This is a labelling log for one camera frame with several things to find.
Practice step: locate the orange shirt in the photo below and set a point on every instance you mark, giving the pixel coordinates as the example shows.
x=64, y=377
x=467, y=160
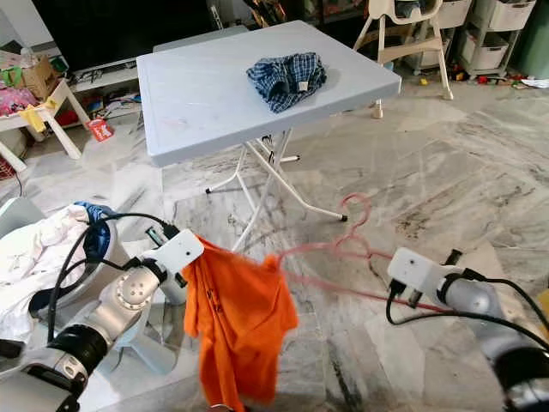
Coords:
x=236, y=326

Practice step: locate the blue plaid shorts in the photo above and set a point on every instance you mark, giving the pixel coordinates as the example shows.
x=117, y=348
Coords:
x=283, y=81

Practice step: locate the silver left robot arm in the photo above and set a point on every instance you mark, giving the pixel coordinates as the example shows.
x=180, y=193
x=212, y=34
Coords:
x=129, y=296

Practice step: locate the blue garment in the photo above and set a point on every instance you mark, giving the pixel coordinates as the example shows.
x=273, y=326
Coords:
x=99, y=232

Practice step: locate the white garment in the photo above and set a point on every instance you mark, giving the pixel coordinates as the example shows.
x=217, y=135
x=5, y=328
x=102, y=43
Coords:
x=43, y=257

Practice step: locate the red tin can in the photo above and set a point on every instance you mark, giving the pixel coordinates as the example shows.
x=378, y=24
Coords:
x=100, y=130

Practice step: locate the white side table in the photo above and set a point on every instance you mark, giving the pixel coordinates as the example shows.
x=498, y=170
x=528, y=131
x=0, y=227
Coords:
x=62, y=137

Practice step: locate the pale blue folding table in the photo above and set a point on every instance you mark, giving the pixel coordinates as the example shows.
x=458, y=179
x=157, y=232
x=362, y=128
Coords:
x=206, y=94

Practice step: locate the white television shelf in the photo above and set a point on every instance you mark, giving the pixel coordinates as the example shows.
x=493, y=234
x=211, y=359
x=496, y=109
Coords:
x=103, y=75

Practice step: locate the yellow hanging cloth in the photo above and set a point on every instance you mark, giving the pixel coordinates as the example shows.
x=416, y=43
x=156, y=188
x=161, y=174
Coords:
x=34, y=116

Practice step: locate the pink bag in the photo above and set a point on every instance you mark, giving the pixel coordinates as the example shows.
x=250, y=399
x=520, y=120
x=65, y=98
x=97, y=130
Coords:
x=13, y=101

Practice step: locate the small pale blue table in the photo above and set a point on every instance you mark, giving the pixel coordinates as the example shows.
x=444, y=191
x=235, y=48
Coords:
x=197, y=39

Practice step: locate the cardboard box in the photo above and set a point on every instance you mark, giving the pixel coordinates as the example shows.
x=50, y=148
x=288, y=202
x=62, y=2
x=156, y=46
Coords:
x=41, y=79

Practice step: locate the white baby high chair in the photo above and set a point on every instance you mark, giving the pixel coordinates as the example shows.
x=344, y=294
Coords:
x=403, y=47

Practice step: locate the black television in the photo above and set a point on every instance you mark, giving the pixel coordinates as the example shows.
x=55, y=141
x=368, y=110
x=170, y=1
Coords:
x=120, y=30

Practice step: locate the white plastic drawer tower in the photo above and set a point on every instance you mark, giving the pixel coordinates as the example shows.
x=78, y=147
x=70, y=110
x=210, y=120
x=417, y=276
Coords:
x=489, y=51

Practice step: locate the green plastic bin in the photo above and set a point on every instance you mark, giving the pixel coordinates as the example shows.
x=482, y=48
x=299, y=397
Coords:
x=536, y=43

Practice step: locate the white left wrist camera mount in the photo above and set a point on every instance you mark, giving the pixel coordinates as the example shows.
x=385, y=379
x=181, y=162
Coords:
x=178, y=251

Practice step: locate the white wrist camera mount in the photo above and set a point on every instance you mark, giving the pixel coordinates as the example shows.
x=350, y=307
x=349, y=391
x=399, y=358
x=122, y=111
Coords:
x=412, y=268
x=178, y=251

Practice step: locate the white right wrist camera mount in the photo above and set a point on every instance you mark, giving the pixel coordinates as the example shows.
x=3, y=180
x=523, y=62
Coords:
x=412, y=268

